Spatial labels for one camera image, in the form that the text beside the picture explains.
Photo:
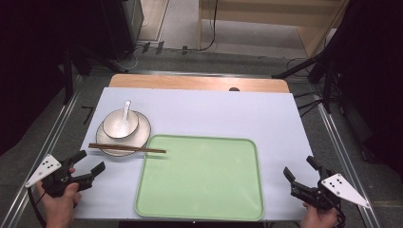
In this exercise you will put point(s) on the person's left hand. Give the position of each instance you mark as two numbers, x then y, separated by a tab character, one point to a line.
60	207

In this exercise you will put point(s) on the light wooden shelf unit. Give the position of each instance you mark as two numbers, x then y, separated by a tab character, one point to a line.
310	34

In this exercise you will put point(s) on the black curtain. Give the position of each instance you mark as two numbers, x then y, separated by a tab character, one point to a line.
25	72
377	79

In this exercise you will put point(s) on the light green plastic tray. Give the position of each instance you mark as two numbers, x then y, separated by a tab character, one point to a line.
202	180

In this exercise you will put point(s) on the person's right hand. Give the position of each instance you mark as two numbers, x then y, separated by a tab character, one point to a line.
318	218

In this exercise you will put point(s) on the dark grey cabinet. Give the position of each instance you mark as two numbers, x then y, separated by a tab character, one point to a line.
126	28

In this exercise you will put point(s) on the black metal stand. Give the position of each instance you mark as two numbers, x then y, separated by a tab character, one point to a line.
328	85
68	76

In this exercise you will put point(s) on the white ceramic bowl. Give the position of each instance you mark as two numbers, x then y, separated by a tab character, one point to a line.
112	125

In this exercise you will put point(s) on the metal floor rail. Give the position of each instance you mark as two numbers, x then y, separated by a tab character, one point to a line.
342	158
47	145

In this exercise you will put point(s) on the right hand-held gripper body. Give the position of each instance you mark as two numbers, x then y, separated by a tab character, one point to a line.
343	190

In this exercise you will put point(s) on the white table board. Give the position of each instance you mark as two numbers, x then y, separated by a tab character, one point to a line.
215	110

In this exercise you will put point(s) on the white ceramic spoon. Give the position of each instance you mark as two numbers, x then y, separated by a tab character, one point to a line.
126	112

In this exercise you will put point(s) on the brown wooden chopstick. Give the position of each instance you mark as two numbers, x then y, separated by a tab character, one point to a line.
126	147
104	147

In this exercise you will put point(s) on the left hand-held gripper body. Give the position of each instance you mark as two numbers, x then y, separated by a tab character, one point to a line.
43	169

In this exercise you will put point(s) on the white ceramic plate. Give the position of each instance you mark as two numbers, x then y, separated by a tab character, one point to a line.
142	131

